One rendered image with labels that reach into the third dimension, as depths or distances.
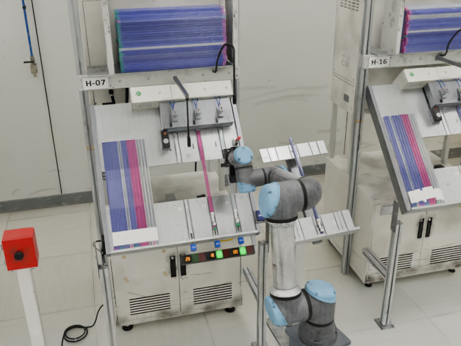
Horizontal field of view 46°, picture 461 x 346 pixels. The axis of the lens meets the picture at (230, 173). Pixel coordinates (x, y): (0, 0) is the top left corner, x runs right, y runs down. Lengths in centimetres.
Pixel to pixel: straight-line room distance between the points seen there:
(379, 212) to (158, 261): 124
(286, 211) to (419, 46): 148
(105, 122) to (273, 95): 209
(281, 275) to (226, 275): 104
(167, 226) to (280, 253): 70
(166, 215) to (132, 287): 58
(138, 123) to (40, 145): 179
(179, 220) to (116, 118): 57
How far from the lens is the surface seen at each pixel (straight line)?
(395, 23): 300
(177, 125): 257
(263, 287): 273
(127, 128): 261
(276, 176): 221
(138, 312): 303
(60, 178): 441
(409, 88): 315
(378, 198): 313
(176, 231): 247
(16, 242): 255
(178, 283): 296
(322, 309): 208
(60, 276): 365
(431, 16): 308
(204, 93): 263
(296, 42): 440
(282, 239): 193
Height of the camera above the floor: 201
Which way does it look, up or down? 25 degrees down
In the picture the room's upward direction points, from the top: 1 degrees counter-clockwise
